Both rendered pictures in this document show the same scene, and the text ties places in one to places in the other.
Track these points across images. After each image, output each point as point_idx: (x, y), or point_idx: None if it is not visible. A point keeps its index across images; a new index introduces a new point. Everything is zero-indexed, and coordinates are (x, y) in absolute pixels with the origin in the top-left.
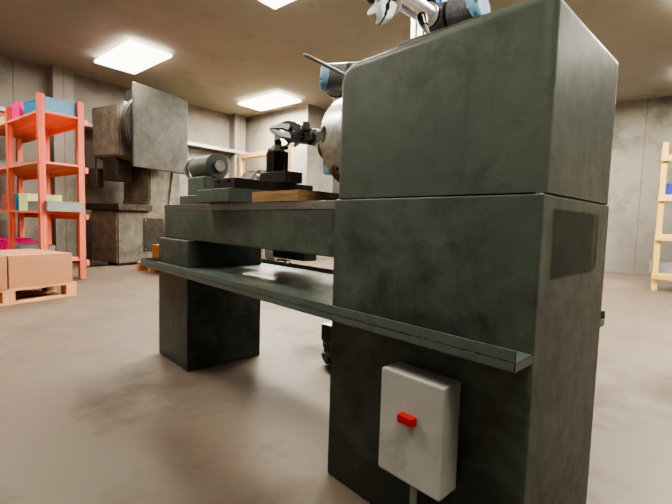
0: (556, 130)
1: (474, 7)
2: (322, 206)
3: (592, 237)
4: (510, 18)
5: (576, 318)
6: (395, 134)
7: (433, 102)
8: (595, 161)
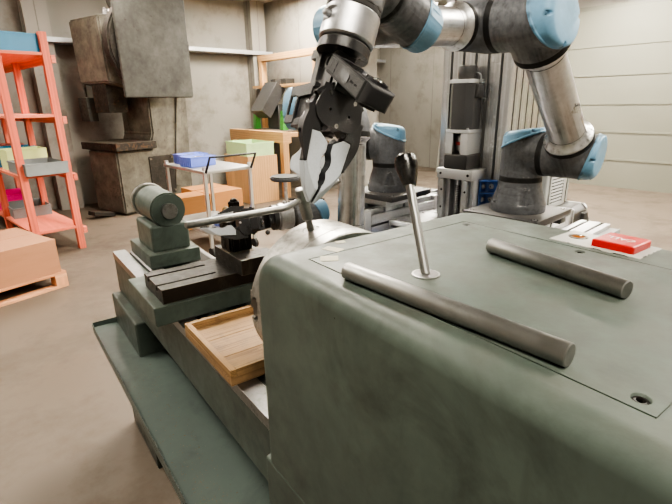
0: None
1: (544, 25)
2: (261, 419)
3: None
4: (567, 460)
5: None
6: (337, 452)
7: (396, 465)
8: None
